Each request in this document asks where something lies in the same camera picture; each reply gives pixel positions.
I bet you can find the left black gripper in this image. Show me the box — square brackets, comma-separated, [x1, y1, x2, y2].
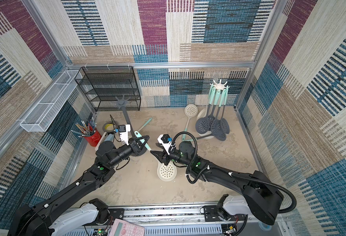
[108, 136, 149, 170]

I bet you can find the pink calculator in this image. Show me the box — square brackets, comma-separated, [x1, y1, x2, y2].
[108, 219, 145, 236]

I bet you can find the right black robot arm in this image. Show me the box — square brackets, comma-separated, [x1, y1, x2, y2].
[151, 142, 285, 225]

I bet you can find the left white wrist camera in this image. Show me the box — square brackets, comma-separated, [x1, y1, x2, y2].
[116, 124, 131, 145]

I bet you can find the grey utensil rack stand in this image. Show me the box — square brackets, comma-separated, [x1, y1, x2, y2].
[115, 95, 147, 157]

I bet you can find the white skimmer front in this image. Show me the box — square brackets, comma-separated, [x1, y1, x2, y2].
[134, 131, 177, 182]

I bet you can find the white utensil rack stand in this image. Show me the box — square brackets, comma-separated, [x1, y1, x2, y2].
[199, 80, 227, 136]

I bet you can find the white wire mesh basket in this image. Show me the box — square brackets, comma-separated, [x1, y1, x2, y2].
[20, 70, 78, 132]

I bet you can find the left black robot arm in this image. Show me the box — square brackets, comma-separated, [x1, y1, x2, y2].
[8, 135, 149, 236]

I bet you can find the red pencil cup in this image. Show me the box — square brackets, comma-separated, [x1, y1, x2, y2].
[71, 118, 102, 147]

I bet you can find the black wire mesh shelf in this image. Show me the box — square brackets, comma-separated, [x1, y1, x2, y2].
[75, 66, 141, 112]

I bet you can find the grey skimmer by white stand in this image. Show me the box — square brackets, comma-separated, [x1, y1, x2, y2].
[184, 134, 213, 142]

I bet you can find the black tape roll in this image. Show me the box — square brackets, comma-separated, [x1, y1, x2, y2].
[102, 121, 116, 134]

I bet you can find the black corrugated cable hose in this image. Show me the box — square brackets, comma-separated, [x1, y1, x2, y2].
[171, 131, 297, 214]

